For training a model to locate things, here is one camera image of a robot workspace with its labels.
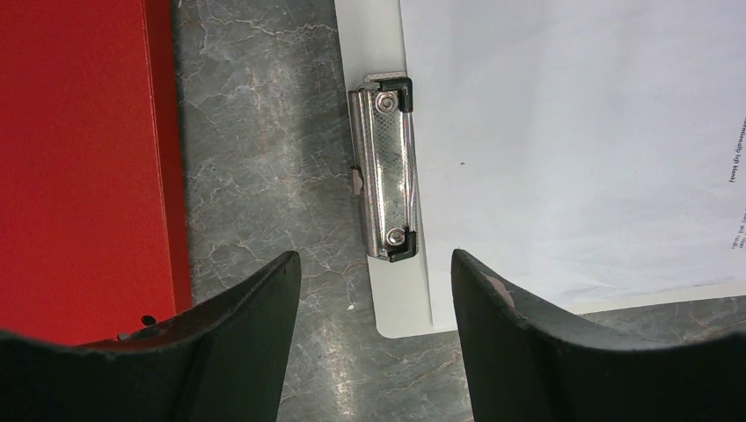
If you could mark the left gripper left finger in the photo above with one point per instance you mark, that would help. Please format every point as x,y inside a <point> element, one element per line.
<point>223,360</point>

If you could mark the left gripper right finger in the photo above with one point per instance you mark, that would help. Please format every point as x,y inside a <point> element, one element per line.
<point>526,359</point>

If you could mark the red folder black inside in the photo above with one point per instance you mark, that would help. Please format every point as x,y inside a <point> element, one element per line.
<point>93,227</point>

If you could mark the printed paper sheet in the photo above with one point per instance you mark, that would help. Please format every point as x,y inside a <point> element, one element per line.
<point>571,145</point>

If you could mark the white clipboard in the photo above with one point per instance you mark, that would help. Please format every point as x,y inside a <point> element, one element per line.
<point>379,46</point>

